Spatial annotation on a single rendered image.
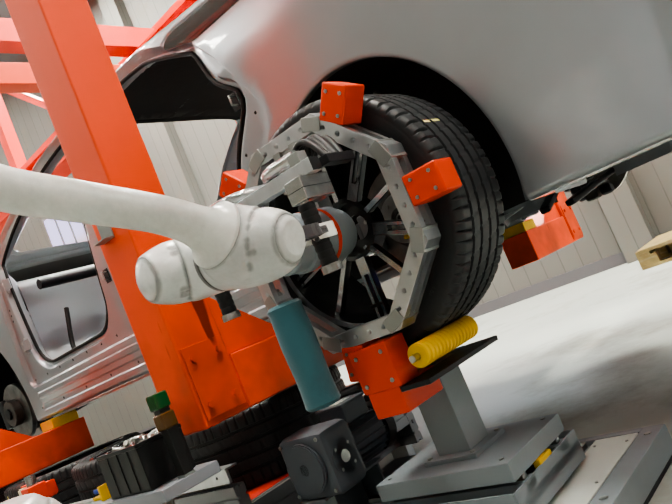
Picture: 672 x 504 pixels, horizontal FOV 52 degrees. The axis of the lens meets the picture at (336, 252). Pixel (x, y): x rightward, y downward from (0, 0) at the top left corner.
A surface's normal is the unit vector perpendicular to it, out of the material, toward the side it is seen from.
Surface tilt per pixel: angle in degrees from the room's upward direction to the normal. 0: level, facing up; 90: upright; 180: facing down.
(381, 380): 90
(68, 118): 90
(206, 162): 90
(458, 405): 90
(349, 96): 125
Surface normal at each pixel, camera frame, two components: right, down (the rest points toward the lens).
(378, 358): -0.62, 0.19
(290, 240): 0.84, -0.15
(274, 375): 0.69, -0.34
